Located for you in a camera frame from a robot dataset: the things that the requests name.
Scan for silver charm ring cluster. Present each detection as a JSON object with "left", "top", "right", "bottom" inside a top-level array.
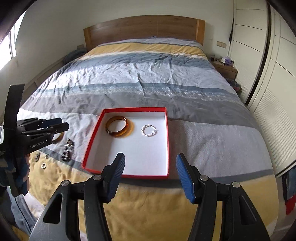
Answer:
[{"left": 34, "top": 152, "right": 49, "bottom": 162}]

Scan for dark beaded bracelet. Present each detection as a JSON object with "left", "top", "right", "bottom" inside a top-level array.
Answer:
[{"left": 61, "top": 138, "right": 75, "bottom": 161}]

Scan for amber orange bangle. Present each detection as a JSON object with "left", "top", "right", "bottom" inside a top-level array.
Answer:
[{"left": 105, "top": 115, "right": 130, "bottom": 137}]

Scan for twisted silver bracelet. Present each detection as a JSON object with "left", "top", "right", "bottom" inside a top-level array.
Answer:
[{"left": 141, "top": 123, "right": 158, "bottom": 137}]

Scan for red white jewelry box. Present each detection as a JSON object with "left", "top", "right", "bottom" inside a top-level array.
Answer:
[{"left": 82, "top": 107, "right": 170, "bottom": 179}]

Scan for left hand blue glove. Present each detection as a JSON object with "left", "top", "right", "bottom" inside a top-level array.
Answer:
[{"left": 1, "top": 155, "right": 30, "bottom": 195}]

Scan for dark brown bangle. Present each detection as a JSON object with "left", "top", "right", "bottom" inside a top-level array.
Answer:
[{"left": 52, "top": 132, "right": 64, "bottom": 144}]

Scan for window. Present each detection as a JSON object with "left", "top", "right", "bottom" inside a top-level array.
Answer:
[{"left": 0, "top": 12, "right": 26, "bottom": 70}]

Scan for striped bed duvet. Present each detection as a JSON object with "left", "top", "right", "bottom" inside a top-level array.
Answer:
[{"left": 18, "top": 38, "right": 278, "bottom": 240}]

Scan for wicker waste basket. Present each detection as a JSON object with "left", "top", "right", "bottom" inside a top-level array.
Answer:
[{"left": 226, "top": 78, "right": 241, "bottom": 94}]

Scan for wooden nightstand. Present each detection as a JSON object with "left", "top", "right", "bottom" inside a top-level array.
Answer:
[{"left": 211, "top": 61, "right": 238, "bottom": 80}]

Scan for items on nightstand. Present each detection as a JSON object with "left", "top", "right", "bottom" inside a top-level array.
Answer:
[{"left": 210, "top": 55, "right": 234, "bottom": 66}]

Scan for wooden headboard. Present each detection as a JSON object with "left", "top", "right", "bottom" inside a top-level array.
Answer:
[{"left": 83, "top": 15, "right": 206, "bottom": 51}]

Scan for white wardrobe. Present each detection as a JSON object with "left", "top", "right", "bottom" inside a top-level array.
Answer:
[{"left": 228, "top": 1, "right": 295, "bottom": 177}]

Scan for wall switch plate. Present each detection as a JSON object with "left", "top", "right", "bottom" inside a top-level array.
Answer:
[{"left": 216, "top": 41, "right": 227, "bottom": 48}]

